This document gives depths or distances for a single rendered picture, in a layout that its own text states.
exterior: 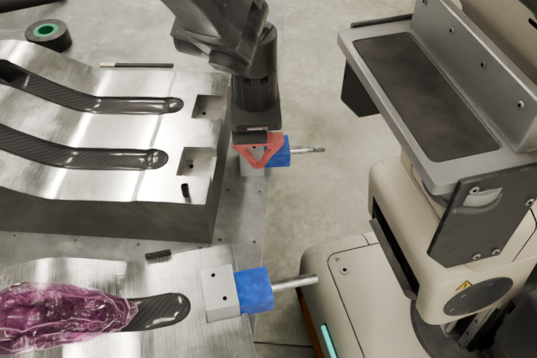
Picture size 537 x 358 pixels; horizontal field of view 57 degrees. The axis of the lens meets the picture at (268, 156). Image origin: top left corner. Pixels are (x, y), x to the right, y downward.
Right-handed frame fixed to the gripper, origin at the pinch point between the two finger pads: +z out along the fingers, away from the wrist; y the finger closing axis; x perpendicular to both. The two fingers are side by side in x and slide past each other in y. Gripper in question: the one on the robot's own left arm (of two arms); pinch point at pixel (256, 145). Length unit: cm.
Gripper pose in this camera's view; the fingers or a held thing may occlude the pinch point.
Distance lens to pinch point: 73.0
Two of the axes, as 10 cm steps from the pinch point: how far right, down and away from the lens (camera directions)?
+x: 10.0, -0.5, 0.4
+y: 0.7, 7.4, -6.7
